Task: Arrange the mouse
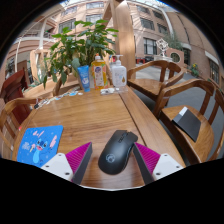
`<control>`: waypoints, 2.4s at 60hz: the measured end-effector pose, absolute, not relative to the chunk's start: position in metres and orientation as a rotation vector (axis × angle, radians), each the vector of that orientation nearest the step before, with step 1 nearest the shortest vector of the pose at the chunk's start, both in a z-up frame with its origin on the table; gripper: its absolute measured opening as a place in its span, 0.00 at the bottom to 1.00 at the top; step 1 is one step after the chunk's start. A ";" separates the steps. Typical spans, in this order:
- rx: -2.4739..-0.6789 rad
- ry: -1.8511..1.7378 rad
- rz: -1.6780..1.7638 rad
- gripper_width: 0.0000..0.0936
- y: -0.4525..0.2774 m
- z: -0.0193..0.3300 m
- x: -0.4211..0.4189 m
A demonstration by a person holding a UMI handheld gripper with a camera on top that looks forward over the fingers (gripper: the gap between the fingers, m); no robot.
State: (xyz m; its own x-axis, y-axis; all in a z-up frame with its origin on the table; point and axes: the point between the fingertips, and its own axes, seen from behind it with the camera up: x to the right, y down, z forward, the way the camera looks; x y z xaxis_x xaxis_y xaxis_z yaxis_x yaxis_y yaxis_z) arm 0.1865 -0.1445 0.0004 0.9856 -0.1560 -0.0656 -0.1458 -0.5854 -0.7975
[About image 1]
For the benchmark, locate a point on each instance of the small clear plastic packet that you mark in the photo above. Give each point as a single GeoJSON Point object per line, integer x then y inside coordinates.
{"type": "Point", "coordinates": [113, 91]}

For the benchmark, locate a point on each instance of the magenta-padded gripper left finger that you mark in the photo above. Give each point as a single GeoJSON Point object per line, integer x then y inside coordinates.
{"type": "Point", "coordinates": [59, 164]}

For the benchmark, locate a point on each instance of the white geometric sculpture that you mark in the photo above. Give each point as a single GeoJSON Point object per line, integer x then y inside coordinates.
{"type": "Point", "coordinates": [162, 46]}

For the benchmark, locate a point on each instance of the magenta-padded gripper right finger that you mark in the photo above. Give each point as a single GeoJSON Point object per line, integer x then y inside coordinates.
{"type": "Point", "coordinates": [164, 165]}

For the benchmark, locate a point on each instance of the red-brown wooden pedestal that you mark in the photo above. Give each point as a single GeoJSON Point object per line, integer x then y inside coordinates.
{"type": "Point", "coordinates": [13, 88]}

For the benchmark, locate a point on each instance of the yellow liquid bottle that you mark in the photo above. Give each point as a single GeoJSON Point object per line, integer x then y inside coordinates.
{"type": "Point", "coordinates": [99, 75]}

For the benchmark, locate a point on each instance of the blue tube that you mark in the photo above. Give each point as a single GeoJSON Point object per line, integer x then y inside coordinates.
{"type": "Point", "coordinates": [84, 78]}

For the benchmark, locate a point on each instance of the white pump bottle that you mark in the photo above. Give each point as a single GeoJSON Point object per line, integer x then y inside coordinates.
{"type": "Point", "coordinates": [119, 75]}

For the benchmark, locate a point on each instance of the black computer mouse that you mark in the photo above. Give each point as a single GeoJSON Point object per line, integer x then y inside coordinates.
{"type": "Point", "coordinates": [116, 153]}

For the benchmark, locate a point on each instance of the black box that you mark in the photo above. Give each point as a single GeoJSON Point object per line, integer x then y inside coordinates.
{"type": "Point", "coordinates": [188, 123]}

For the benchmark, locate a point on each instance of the green plant in white pot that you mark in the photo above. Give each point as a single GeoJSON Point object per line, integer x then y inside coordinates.
{"type": "Point", "coordinates": [81, 41]}

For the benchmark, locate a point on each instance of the blue cartoon mouse pad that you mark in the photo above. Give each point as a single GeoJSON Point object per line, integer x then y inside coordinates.
{"type": "Point", "coordinates": [38, 145]}

